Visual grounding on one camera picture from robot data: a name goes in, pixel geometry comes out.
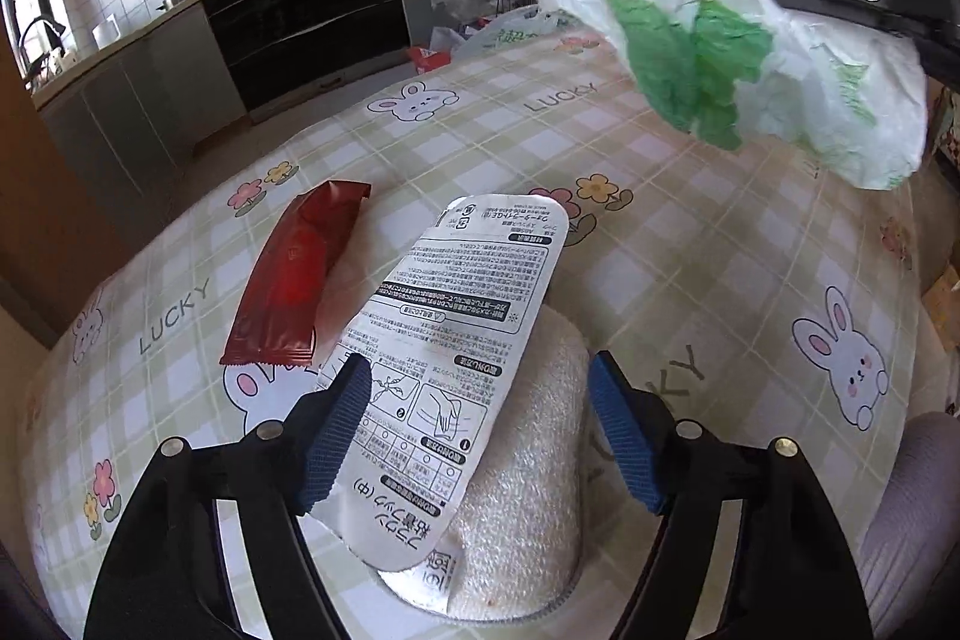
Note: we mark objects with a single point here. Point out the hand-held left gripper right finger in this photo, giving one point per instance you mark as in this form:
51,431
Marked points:
622,430

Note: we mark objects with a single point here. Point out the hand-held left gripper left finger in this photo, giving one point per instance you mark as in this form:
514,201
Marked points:
337,437

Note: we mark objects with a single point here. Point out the white printed blister package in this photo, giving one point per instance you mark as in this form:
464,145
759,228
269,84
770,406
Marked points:
465,280

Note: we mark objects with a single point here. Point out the checked rabbit print tablecloth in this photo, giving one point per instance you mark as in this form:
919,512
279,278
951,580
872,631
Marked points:
675,280

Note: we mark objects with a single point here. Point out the dark red snack wrapper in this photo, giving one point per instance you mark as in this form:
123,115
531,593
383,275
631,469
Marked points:
292,265

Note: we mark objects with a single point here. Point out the person's grey trouser leg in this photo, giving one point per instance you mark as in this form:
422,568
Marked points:
915,497

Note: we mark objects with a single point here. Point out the thin white printed bag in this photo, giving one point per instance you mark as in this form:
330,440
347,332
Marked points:
510,33

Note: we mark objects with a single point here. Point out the grey kitchen cabinet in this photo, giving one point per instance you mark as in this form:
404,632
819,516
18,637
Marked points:
142,108

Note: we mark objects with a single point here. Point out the small red packet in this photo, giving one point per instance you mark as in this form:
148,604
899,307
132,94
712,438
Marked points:
429,58

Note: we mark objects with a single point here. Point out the black built-in oven stove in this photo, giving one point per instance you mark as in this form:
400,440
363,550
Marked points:
300,3

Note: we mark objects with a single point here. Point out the kitchen faucet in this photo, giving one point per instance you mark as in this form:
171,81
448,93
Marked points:
37,40

